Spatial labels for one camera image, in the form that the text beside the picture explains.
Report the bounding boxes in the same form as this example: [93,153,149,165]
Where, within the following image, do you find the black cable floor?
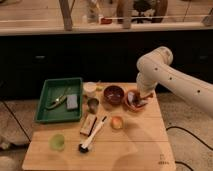
[0,99,32,142]
[165,125,213,171]

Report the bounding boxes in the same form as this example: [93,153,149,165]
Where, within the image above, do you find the small yellow object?
[96,80,103,91]

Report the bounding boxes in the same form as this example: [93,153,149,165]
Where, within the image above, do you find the green plastic tray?
[35,77,83,124]

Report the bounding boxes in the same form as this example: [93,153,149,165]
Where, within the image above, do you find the green yellow tongs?
[46,88,68,110]

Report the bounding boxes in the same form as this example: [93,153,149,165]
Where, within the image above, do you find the black cable right floor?
[165,125,213,171]

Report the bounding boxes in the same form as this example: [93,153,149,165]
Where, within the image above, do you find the orange bowl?
[124,89,148,112]

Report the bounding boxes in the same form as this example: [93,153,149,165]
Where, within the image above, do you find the dark grape bunch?
[134,93,153,104]

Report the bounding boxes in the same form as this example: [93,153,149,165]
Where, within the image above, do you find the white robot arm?
[136,46,213,118]

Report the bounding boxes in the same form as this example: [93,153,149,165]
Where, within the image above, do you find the purple bowl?
[103,85,124,105]

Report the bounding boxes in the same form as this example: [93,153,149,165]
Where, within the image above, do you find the white cup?
[83,82,97,98]

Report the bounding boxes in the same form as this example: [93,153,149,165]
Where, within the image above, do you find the dark cabinet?
[0,30,213,99]

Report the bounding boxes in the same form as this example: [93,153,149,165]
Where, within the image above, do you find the orange peach fruit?
[111,116,123,130]

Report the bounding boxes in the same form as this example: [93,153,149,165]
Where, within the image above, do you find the wooden block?
[80,114,97,136]

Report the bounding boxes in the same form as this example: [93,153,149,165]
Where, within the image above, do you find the grey cloth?
[127,91,147,108]

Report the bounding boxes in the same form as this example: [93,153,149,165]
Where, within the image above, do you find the black cable left floor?
[0,99,32,142]

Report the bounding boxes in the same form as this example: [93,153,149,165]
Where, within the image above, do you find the grey sponge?
[67,94,78,110]

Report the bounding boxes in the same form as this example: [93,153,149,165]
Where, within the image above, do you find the green plastic cup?
[49,134,65,151]

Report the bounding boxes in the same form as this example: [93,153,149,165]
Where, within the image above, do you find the small metal cup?
[87,98,99,114]

